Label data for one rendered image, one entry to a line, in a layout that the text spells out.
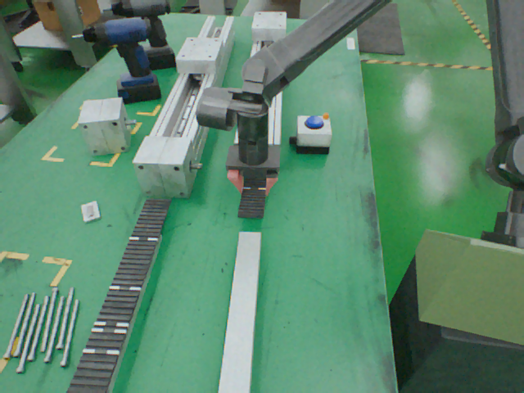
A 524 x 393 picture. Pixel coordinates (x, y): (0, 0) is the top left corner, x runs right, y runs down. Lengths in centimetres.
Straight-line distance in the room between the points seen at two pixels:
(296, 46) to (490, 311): 50
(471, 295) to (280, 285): 28
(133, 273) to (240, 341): 21
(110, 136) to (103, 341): 50
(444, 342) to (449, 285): 13
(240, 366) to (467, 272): 32
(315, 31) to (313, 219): 35
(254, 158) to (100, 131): 41
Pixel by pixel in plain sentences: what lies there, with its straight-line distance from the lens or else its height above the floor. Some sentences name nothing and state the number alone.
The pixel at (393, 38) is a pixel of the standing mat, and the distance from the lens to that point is 395.
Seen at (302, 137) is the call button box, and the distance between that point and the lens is 85.
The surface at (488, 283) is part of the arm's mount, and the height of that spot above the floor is 91.
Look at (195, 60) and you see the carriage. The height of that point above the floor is 90.
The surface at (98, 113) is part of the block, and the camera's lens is 93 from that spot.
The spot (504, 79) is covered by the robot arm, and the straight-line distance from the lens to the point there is 66.
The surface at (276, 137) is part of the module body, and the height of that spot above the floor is 86.
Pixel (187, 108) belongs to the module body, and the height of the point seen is 84.
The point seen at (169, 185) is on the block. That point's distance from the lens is 76.
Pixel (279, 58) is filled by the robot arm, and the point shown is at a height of 107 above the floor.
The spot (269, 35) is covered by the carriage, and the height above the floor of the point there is 88.
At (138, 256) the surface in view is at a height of 81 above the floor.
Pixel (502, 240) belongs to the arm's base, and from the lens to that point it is 62.
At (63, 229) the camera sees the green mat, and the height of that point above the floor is 78.
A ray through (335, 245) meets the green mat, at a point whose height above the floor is 78.
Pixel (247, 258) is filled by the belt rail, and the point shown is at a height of 81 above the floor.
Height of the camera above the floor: 131
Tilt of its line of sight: 44 degrees down
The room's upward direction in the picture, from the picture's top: straight up
